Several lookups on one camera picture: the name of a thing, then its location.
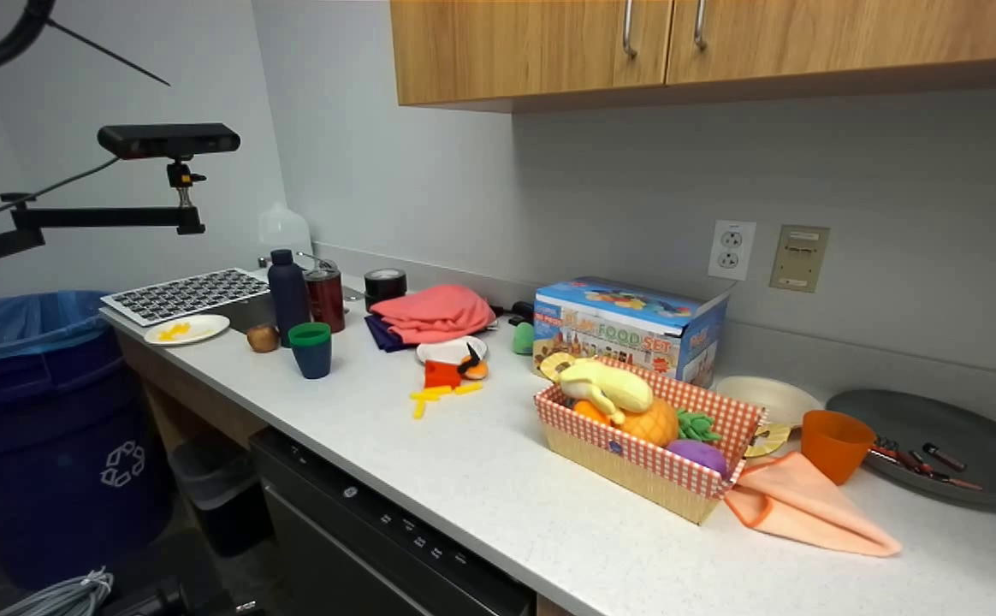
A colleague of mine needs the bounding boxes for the orange plastic cup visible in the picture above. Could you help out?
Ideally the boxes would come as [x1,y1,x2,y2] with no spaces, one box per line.
[802,409,876,486]

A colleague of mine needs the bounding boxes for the grey cloth on floor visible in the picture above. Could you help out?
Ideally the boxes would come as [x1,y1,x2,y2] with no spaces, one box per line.
[0,568,118,616]

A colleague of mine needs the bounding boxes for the orange toy fruit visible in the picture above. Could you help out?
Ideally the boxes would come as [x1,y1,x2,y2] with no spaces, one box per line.
[622,400,678,445]

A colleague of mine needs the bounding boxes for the dark purple cloth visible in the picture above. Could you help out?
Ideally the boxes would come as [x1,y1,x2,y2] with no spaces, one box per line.
[363,316,410,353]

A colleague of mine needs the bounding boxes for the pink folded cloth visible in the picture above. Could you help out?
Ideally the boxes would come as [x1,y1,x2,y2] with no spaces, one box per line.
[365,285,497,344]

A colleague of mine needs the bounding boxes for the red checkered cardboard basket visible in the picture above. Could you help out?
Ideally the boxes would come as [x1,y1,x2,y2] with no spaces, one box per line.
[535,372,765,524]

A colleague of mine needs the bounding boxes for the blue recycling bin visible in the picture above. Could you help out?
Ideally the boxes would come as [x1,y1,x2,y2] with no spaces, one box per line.
[0,291,174,585]

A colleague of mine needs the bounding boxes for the white plate with yellow food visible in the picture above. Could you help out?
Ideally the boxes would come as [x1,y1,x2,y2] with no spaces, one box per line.
[145,316,228,348]

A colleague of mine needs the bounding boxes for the black camera on boom stand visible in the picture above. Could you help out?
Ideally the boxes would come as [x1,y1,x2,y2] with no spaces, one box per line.
[0,123,241,258]

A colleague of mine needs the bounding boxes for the purple toy eggplant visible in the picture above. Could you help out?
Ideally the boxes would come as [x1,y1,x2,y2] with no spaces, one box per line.
[669,438,728,477]

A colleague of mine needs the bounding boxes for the green toy food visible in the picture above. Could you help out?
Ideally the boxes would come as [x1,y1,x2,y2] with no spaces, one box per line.
[511,323,535,357]

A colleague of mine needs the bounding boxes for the blue toy food box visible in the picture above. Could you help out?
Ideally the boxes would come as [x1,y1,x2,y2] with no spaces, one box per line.
[535,276,728,382]

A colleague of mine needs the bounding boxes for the green toy vegetable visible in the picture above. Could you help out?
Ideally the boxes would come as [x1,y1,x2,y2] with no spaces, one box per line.
[678,409,720,445]

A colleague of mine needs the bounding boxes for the red toy fries holder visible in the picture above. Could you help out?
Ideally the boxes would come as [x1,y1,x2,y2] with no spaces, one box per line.
[424,362,466,391]

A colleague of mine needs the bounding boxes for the green and blue cup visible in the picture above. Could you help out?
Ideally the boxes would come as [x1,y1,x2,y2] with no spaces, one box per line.
[287,323,333,381]

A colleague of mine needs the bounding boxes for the dark grey round tray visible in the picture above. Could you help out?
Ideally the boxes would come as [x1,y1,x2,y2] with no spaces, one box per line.
[830,391,996,510]

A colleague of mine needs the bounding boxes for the yellow toy ring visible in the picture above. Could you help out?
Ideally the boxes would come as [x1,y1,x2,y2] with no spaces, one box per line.
[744,425,799,464]

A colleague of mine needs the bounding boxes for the beige bowl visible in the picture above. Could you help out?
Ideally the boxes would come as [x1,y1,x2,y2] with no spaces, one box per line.
[713,376,823,425]

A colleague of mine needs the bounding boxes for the wooden lower cabinet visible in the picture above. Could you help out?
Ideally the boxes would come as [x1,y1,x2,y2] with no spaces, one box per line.
[118,336,265,450]

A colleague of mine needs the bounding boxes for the black dishwasher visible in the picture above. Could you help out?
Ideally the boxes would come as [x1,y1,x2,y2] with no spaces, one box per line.
[251,427,535,616]

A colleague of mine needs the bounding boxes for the brown round toy food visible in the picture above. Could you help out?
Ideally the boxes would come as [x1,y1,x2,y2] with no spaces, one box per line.
[248,324,280,353]

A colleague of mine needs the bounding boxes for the dark red tumbler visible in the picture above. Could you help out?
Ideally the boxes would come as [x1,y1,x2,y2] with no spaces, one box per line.
[305,261,345,332]

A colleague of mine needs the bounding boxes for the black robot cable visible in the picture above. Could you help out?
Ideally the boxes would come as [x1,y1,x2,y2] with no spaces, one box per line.
[0,0,174,88]

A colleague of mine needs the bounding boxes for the checkered dish rack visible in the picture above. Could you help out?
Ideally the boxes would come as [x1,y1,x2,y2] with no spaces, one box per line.
[104,268,268,328]

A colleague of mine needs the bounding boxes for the small dark waste bin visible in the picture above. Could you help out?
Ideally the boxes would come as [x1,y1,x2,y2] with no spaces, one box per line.
[168,438,272,559]

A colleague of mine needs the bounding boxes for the yellow toy fries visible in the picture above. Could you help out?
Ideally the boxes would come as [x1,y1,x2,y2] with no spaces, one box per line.
[410,382,482,421]

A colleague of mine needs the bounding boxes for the clear plastic jug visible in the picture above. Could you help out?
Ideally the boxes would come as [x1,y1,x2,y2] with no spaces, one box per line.
[260,200,313,268]

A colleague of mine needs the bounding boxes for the beige wall plate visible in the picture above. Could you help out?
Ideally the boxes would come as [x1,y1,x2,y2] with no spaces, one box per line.
[769,227,830,293]

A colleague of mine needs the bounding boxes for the salmon cloth napkin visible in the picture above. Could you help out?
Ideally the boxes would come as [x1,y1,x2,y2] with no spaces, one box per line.
[727,450,899,559]

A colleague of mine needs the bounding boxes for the white wall outlet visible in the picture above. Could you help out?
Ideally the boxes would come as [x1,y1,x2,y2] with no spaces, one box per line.
[710,220,758,279]

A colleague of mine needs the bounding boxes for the yellow plush banana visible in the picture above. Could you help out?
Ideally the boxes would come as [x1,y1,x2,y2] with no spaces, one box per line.
[539,353,653,425]

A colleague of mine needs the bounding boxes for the dark blue water bottle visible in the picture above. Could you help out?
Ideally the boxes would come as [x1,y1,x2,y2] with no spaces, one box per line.
[268,248,309,332]

